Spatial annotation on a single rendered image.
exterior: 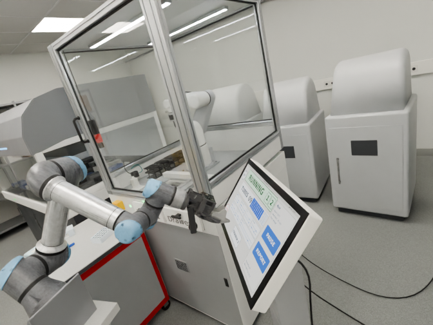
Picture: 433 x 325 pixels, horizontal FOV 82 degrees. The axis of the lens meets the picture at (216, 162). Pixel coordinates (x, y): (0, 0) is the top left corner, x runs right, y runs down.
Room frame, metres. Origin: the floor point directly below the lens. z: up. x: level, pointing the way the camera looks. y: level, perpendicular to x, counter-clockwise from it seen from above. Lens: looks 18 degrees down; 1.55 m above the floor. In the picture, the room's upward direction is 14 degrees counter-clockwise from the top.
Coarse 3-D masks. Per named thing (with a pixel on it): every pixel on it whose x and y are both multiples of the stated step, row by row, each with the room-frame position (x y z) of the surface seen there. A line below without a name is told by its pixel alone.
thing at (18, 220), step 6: (12, 102) 4.28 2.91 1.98; (18, 102) 4.33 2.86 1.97; (24, 102) 4.42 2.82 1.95; (0, 108) 4.46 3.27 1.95; (6, 108) 4.60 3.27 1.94; (0, 198) 3.83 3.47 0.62; (18, 216) 4.13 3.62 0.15; (6, 222) 3.95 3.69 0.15; (12, 222) 3.88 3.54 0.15; (18, 222) 3.81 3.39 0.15; (0, 228) 3.75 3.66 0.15; (6, 228) 3.68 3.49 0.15
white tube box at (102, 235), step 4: (104, 228) 1.53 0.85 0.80; (108, 228) 1.52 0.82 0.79; (100, 232) 1.49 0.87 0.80; (104, 232) 1.47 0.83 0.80; (108, 232) 1.47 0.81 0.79; (112, 232) 1.50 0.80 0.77; (96, 236) 1.45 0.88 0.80; (100, 236) 1.44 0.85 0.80; (104, 236) 1.44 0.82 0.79; (108, 236) 1.46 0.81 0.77; (92, 240) 1.43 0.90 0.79; (96, 240) 1.42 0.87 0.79; (100, 240) 1.40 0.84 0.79; (104, 240) 1.43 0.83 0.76
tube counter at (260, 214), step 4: (252, 196) 0.83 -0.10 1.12; (248, 200) 0.84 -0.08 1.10; (252, 200) 0.81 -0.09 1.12; (256, 200) 0.78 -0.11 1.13; (248, 204) 0.82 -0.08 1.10; (252, 204) 0.79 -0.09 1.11; (256, 204) 0.77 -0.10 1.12; (260, 204) 0.74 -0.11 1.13; (252, 208) 0.78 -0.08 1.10; (256, 208) 0.75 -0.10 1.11; (260, 208) 0.73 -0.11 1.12; (256, 212) 0.74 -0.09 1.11; (260, 212) 0.72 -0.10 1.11; (264, 212) 0.70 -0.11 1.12; (256, 216) 0.73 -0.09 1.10; (260, 216) 0.71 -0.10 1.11; (264, 216) 0.69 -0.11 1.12; (268, 216) 0.67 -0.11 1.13; (260, 220) 0.69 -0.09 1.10; (264, 220) 0.67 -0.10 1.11; (260, 224) 0.68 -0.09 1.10
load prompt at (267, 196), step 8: (248, 176) 0.95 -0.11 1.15; (256, 176) 0.88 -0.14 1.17; (256, 184) 0.84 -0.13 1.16; (264, 184) 0.79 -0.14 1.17; (256, 192) 0.81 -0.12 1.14; (264, 192) 0.76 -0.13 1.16; (272, 192) 0.72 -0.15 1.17; (264, 200) 0.74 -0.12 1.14; (272, 200) 0.70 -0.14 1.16; (272, 208) 0.67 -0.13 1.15
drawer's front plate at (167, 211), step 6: (168, 210) 1.31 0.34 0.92; (174, 210) 1.27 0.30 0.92; (180, 210) 1.25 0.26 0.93; (186, 210) 1.23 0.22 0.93; (180, 216) 1.25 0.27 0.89; (186, 216) 1.22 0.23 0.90; (168, 222) 1.33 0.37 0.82; (174, 222) 1.30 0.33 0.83; (186, 222) 1.23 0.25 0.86; (198, 222) 1.16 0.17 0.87; (198, 228) 1.17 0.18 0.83
